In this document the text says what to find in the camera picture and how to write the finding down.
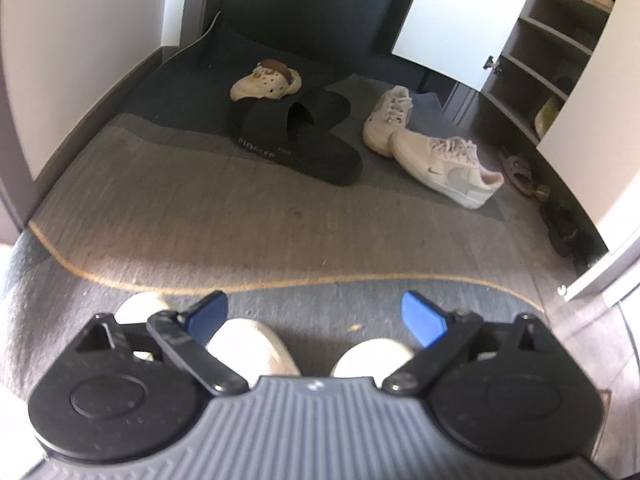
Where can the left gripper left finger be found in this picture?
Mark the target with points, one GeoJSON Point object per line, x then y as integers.
{"type": "Point", "coordinates": [183, 335]}

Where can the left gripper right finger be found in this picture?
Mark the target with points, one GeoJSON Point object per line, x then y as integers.
{"type": "Point", "coordinates": [443, 336]}

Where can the white sneaker with teal logo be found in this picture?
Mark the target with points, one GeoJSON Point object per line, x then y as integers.
{"type": "Point", "coordinates": [448, 166]}

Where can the black slide sandal front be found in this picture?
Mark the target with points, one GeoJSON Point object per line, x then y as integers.
{"type": "Point", "coordinates": [285, 133]}

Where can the black slide sandal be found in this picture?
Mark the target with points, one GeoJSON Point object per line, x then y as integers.
{"type": "Point", "coordinates": [285, 133]}
{"type": "Point", "coordinates": [327, 108]}

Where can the cream shoe left foot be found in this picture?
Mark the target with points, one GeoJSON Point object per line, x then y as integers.
{"type": "Point", "coordinates": [134, 312]}

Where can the cream shoe foot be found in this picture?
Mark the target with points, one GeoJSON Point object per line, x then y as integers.
{"type": "Point", "coordinates": [134, 312]}
{"type": "Point", "coordinates": [252, 350]}
{"type": "Point", "coordinates": [376, 358]}

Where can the cream shoe middle foot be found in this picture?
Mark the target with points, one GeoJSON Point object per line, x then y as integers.
{"type": "Point", "coordinates": [252, 350]}

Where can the cream shoe right foot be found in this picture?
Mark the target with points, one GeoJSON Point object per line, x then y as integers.
{"type": "Point", "coordinates": [376, 358]}

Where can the grey floor mat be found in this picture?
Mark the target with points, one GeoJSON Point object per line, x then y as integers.
{"type": "Point", "coordinates": [150, 209]}

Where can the black shoe by cabinet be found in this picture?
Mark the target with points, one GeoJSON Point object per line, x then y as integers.
{"type": "Point", "coordinates": [563, 231]}

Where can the beige slipper by cabinet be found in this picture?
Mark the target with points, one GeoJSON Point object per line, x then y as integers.
{"type": "Point", "coordinates": [518, 172]}

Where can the white sneaker rear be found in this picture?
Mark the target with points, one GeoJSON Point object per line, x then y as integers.
{"type": "Point", "coordinates": [391, 113]}

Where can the yellow shoe on shelf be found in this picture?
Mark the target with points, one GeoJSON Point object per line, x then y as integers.
{"type": "Point", "coordinates": [546, 115]}

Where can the white right cabinet door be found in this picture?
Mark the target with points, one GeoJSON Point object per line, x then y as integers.
{"type": "Point", "coordinates": [593, 145]}

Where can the white cabinet door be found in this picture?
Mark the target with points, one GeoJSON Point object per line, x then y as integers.
{"type": "Point", "coordinates": [593, 145]}
{"type": "Point", "coordinates": [460, 39]}

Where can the dark doormat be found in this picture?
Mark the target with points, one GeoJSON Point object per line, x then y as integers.
{"type": "Point", "coordinates": [191, 90]}

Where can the cream clog with brown strap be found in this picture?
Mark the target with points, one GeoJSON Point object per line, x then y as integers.
{"type": "Point", "coordinates": [270, 79]}

